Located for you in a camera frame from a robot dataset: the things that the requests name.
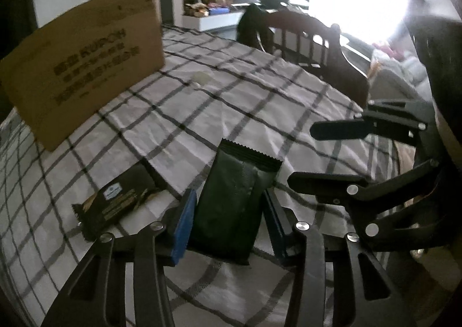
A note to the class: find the dark green snack packet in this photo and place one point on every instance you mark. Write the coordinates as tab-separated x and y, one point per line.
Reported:
231	197

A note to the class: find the black snack bar packet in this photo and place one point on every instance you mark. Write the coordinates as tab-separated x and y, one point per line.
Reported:
115	200

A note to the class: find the white sideboard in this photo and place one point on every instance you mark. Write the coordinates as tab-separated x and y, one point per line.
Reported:
216	22

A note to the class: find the pile of sideboard goods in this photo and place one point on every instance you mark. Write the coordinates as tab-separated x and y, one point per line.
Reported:
205	7

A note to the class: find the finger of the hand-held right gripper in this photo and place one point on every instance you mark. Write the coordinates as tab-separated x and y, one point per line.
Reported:
339	130
325	180

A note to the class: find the dark wooden chair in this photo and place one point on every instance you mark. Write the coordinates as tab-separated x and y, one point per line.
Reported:
346	70

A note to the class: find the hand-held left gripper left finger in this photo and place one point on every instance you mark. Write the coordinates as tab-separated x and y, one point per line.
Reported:
182	229

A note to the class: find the dark jacket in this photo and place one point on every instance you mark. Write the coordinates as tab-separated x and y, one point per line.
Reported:
249	23

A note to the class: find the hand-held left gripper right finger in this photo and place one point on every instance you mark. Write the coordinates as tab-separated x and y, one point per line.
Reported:
276	226

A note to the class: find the black white checked tablecloth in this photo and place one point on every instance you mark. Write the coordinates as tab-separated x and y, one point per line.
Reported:
234	114

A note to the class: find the grey sofa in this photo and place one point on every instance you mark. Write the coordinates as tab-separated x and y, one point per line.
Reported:
397	74

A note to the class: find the brown cardboard box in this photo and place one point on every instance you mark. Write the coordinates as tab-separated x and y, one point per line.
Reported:
83	59

